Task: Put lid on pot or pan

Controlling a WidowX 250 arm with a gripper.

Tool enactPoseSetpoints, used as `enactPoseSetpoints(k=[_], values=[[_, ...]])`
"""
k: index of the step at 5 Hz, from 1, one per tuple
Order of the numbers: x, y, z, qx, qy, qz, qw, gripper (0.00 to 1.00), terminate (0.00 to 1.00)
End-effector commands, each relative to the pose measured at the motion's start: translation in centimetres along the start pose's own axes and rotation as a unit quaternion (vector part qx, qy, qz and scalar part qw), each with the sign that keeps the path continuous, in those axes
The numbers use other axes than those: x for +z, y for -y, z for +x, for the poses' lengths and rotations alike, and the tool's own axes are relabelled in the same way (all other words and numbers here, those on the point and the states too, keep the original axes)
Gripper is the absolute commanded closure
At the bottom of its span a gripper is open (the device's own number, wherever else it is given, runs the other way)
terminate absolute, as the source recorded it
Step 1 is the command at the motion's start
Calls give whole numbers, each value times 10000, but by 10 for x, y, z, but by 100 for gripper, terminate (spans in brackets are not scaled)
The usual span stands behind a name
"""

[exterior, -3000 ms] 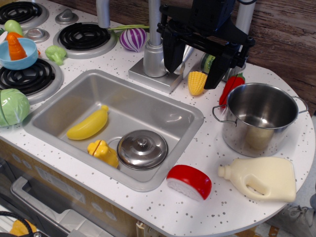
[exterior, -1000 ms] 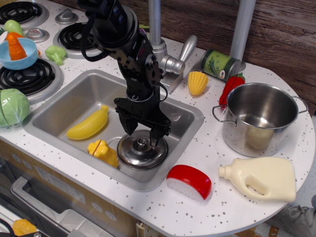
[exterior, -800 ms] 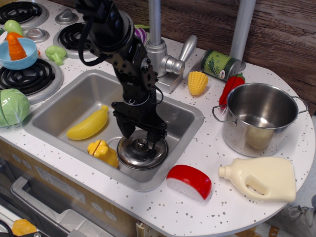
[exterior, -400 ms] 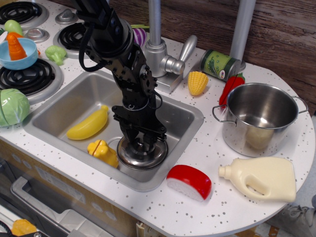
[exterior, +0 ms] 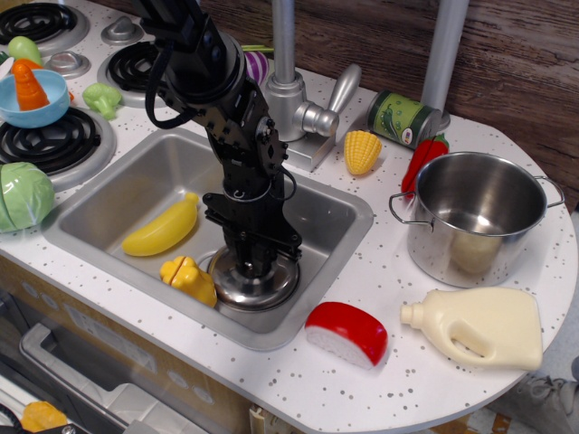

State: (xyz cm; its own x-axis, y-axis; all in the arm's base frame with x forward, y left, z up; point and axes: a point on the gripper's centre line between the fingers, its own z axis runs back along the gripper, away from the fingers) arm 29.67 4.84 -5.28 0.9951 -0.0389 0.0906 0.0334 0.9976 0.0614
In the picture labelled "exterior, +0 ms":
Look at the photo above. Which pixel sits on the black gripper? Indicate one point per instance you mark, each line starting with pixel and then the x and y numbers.
pixel 256 230

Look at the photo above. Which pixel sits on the steel pot lid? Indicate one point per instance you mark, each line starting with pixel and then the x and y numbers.
pixel 239 289

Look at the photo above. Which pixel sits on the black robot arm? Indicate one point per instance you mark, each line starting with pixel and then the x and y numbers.
pixel 200 75

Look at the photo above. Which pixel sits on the stainless steel pot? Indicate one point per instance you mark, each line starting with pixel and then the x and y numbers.
pixel 470 216

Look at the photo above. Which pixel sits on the yellow toy bell pepper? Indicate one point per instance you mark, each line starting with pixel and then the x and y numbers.
pixel 184 274

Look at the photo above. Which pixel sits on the yellow toy banana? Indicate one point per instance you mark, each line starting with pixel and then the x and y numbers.
pixel 165 231

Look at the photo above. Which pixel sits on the red white toy cheese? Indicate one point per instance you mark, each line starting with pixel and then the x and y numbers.
pixel 347 332

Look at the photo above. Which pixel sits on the silver toy faucet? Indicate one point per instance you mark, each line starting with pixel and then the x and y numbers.
pixel 309 129

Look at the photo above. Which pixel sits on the silver toy sink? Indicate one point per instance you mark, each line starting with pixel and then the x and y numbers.
pixel 159 172

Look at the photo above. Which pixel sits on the yellow toy corn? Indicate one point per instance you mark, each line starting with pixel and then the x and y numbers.
pixel 361 151

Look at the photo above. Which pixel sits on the purple white toy onion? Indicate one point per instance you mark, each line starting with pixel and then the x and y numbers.
pixel 258 64

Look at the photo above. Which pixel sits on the green toy can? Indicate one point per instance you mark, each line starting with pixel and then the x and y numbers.
pixel 404 121

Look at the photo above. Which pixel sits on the black burner front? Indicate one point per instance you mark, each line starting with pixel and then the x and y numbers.
pixel 70 151

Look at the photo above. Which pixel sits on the black burner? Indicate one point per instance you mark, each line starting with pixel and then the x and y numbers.
pixel 70 151
pixel 52 27
pixel 127 70

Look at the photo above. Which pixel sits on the red toy chili pepper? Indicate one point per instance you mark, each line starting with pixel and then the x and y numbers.
pixel 429 149

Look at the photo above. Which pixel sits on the green toy broccoli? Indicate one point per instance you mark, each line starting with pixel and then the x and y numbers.
pixel 103 99

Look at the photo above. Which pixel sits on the black burner back right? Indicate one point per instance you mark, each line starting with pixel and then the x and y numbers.
pixel 127 70

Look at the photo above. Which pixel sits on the green toy cabbage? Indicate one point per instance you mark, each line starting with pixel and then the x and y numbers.
pixel 27 196

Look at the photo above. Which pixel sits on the blue toy bowl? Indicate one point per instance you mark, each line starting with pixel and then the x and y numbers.
pixel 58 94

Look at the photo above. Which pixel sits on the silver stove knob upper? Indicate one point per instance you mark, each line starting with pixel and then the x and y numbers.
pixel 122 32

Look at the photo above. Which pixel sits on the silver stove knob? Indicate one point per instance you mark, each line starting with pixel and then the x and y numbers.
pixel 122 32
pixel 70 65

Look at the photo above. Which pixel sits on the silver stove knob lower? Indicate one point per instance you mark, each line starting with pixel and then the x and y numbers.
pixel 70 65

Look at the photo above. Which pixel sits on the cream toy detergent bottle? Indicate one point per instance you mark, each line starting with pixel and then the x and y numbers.
pixel 485 327

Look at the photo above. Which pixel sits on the orange toy carrot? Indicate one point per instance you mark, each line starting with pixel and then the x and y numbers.
pixel 29 92

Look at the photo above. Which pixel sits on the yellow toy below counter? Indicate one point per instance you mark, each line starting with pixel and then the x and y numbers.
pixel 41 415

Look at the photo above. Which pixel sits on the green toy pear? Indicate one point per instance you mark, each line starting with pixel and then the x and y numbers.
pixel 23 48

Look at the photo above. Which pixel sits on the black burner back left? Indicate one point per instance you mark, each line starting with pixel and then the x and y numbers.
pixel 52 27

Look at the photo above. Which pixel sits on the grey shoe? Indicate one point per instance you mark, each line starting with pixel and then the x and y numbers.
pixel 544 404

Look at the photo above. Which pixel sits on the silver oven handle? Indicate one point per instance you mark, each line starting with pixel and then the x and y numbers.
pixel 64 360

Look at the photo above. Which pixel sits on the silver right post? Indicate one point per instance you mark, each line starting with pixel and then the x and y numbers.
pixel 448 30

